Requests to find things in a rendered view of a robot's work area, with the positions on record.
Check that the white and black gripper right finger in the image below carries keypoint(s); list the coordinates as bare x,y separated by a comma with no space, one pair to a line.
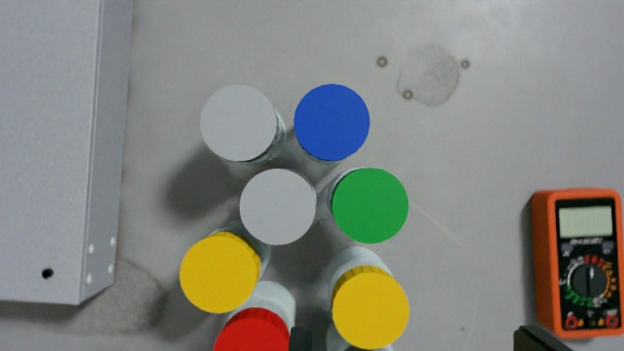
533,338

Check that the white bottle with green cap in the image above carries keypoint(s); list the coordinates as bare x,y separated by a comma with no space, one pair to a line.
369,206

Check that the bottle with red cap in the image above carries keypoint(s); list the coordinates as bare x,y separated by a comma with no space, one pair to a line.
255,328

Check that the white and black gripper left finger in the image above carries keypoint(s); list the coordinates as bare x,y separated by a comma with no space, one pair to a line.
300,339

